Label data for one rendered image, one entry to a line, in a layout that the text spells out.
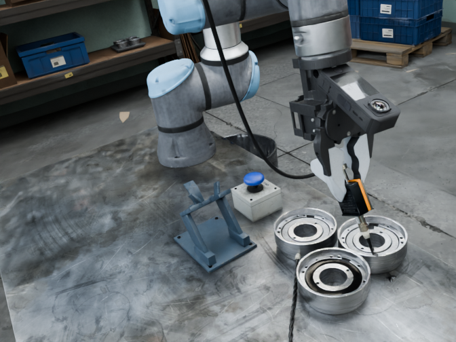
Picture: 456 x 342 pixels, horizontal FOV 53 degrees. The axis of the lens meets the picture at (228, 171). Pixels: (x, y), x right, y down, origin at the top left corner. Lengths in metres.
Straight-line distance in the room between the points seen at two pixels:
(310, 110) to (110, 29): 4.09
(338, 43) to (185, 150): 0.59
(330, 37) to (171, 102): 0.54
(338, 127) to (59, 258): 0.57
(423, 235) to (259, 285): 1.49
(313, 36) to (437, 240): 1.62
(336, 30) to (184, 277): 0.45
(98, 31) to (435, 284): 4.18
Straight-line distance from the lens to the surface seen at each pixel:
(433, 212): 2.31
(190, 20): 0.66
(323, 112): 0.63
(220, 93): 1.10
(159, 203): 1.00
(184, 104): 1.08
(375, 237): 0.79
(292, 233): 0.79
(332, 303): 0.67
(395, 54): 4.21
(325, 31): 0.61
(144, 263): 0.84
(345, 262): 0.73
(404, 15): 4.32
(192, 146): 1.11
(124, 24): 4.70
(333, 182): 0.66
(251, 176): 0.87
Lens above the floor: 1.30
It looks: 28 degrees down
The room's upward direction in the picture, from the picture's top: 10 degrees counter-clockwise
